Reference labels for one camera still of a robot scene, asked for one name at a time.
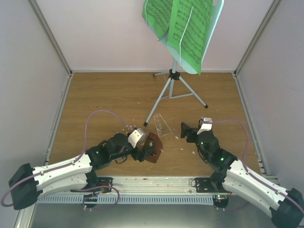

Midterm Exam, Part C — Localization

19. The clear plastic metronome cover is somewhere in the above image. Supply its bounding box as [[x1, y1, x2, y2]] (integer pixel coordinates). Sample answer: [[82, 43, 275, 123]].
[[153, 114, 172, 137]]

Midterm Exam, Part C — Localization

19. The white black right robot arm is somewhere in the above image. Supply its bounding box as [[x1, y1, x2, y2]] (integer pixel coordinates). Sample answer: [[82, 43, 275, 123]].
[[180, 118, 304, 228]]

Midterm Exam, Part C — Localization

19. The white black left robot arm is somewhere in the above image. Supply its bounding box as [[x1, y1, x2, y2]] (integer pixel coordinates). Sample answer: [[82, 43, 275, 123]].
[[9, 131, 155, 210]]

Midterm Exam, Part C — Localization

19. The light blue music stand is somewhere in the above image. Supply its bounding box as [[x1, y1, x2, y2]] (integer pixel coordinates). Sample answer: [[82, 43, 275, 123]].
[[143, 0, 224, 126]]

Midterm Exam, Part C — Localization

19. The green sheet music right page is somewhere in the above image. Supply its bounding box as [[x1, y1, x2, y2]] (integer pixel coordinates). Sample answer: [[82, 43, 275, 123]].
[[167, 0, 213, 74]]

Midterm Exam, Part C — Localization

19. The green sheet music page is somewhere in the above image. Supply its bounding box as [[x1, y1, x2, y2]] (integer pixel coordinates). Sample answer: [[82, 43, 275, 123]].
[[167, 0, 213, 74], [142, 0, 173, 39]]

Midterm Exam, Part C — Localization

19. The green sheet music left page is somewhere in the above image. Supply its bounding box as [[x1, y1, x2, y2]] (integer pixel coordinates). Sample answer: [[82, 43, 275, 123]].
[[142, 0, 173, 39]]

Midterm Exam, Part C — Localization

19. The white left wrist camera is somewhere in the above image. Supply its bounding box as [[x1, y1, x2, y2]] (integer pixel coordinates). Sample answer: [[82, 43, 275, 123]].
[[128, 128, 146, 148]]

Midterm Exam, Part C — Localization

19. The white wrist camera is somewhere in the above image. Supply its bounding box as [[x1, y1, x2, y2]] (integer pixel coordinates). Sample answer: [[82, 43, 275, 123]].
[[128, 128, 146, 148], [197, 117, 213, 135]]

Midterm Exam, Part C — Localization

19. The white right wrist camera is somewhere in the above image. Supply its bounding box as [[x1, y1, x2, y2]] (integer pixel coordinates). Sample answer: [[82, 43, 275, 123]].
[[197, 117, 213, 135]]

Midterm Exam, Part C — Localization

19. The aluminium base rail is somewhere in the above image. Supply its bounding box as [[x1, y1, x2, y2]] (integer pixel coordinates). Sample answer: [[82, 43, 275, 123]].
[[95, 177, 278, 196]]

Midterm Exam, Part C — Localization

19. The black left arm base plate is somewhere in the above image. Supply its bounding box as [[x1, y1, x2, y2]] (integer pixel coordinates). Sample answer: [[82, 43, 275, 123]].
[[94, 177, 114, 194]]

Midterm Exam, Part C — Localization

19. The grey slotted cable duct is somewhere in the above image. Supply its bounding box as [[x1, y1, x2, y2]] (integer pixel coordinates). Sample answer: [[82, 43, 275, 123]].
[[38, 194, 213, 205]]

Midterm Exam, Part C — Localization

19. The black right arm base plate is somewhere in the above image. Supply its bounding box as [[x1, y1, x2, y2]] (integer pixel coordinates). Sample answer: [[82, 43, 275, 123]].
[[194, 177, 220, 193]]

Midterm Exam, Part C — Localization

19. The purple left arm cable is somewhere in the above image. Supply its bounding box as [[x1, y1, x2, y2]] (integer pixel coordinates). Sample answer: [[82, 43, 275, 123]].
[[0, 110, 133, 207]]

